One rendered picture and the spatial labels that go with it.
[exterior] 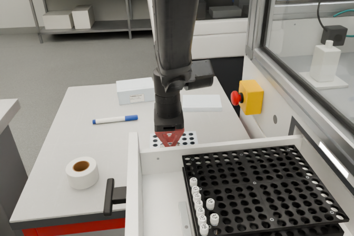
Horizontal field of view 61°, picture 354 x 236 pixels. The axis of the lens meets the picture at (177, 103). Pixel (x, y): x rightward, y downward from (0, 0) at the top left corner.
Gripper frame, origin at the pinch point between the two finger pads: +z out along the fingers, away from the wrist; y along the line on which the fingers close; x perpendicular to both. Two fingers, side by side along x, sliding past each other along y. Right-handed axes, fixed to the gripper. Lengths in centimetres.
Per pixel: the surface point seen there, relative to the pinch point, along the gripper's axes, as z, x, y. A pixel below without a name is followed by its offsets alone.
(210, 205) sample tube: -9.7, -5.4, -27.9
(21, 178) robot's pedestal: 36, 58, 30
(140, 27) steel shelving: 69, 28, 344
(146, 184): -2.2, 5.3, -15.3
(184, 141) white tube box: 1.7, -3.7, 2.7
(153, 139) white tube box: 1.8, 4.2, 4.3
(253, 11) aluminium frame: -26.0, -24.1, 20.9
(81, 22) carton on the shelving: 59, 107, 350
